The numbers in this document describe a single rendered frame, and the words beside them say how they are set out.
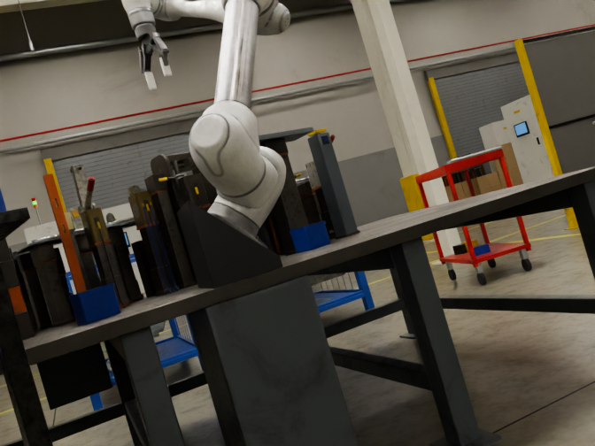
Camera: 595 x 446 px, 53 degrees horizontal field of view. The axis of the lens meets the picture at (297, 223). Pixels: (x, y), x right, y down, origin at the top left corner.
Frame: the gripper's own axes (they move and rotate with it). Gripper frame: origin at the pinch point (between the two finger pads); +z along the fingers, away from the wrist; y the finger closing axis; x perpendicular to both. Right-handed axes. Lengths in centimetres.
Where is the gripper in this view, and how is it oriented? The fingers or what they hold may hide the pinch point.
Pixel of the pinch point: (159, 80)
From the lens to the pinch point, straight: 233.2
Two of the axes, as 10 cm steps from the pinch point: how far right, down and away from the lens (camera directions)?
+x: -7.6, 2.2, -6.2
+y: -5.9, 1.8, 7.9
